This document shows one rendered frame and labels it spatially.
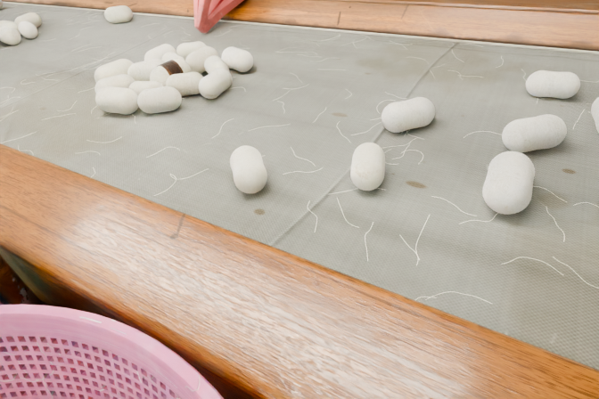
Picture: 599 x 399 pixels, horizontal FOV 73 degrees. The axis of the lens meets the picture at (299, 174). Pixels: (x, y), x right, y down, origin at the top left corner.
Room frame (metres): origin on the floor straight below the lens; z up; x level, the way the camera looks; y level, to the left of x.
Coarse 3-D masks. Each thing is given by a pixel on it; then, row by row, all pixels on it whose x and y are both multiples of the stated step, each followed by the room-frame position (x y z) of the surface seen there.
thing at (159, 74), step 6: (174, 60) 0.35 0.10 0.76; (180, 60) 0.35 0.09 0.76; (180, 66) 0.34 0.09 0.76; (186, 66) 0.35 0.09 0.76; (156, 72) 0.33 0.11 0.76; (162, 72) 0.33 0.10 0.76; (150, 78) 0.33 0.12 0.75; (156, 78) 0.33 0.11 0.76; (162, 78) 0.33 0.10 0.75; (162, 84) 0.33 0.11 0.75
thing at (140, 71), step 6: (150, 60) 0.36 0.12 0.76; (156, 60) 0.36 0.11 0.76; (132, 66) 0.36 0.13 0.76; (138, 66) 0.35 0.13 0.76; (144, 66) 0.35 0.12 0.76; (150, 66) 0.35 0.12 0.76; (156, 66) 0.35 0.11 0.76; (132, 72) 0.35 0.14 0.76; (138, 72) 0.35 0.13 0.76; (144, 72) 0.35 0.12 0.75; (150, 72) 0.35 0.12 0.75; (138, 78) 0.35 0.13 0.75; (144, 78) 0.35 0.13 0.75
